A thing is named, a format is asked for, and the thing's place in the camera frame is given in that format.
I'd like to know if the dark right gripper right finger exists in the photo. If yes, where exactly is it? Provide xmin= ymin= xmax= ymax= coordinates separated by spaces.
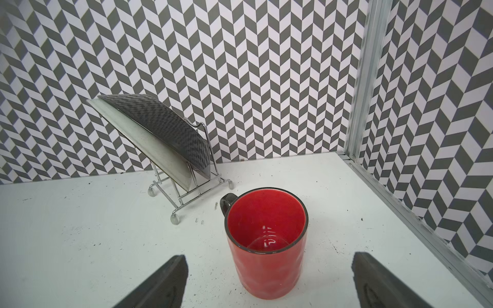
xmin=352 ymin=252 xmax=431 ymax=308

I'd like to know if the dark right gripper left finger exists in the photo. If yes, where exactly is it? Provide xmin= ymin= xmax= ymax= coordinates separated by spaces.
xmin=114 ymin=255 xmax=188 ymax=307

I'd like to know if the red mug dark rim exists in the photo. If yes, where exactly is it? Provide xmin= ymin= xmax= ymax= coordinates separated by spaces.
xmin=219 ymin=187 xmax=309 ymax=300

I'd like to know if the aluminium corner post right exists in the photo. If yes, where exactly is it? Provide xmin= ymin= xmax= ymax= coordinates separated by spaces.
xmin=344 ymin=1 xmax=492 ymax=307

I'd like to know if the chrome wire plate rack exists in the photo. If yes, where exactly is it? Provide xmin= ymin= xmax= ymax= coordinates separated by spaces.
xmin=148 ymin=118 xmax=235 ymax=225

